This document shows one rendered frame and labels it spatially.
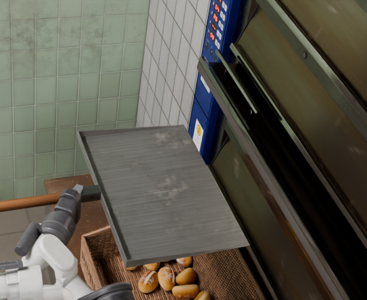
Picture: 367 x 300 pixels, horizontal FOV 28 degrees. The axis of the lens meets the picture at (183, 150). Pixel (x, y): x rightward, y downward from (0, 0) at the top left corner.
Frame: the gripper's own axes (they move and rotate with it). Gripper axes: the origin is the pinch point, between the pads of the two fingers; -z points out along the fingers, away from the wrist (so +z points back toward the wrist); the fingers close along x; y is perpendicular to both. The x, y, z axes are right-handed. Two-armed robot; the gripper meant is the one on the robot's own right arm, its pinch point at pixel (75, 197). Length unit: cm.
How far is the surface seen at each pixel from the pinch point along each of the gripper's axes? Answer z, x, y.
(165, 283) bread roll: -28, -58, -25
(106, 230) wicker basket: -35, -47, 0
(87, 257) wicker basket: -22, -49, 2
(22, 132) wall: -106, -76, 66
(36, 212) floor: -100, -121, 57
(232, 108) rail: -31, 21, -35
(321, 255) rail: 16, 21, -67
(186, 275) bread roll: -33, -56, -32
